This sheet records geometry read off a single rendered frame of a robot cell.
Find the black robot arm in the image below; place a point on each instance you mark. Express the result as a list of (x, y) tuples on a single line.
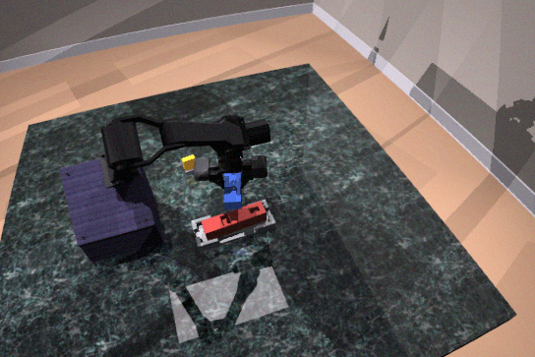
[(123, 154)]

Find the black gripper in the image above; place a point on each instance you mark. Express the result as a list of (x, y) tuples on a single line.
[(254, 167)]

